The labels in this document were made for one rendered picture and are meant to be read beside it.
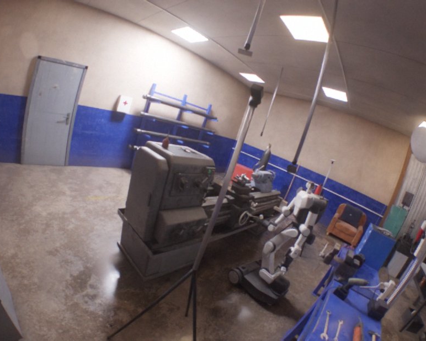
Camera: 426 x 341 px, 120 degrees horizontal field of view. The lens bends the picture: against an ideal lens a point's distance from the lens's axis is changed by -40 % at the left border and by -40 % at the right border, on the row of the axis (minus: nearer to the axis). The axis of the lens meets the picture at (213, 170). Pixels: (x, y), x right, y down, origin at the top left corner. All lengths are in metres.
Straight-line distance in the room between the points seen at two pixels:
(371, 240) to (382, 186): 3.98
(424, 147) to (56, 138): 7.28
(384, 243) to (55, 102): 5.54
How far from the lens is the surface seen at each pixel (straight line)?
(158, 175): 1.62
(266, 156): 5.55
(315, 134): 6.57
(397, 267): 5.67
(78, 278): 2.21
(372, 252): 2.56
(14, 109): 4.58
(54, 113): 4.50
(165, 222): 1.75
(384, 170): 6.38
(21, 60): 4.56
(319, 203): 1.93
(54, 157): 4.71
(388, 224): 5.69
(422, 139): 4.69
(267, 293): 2.44
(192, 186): 1.87
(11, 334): 1.79
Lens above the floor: 1.68
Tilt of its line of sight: 13 degrees down
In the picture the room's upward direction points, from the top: 18 degrees clockwise
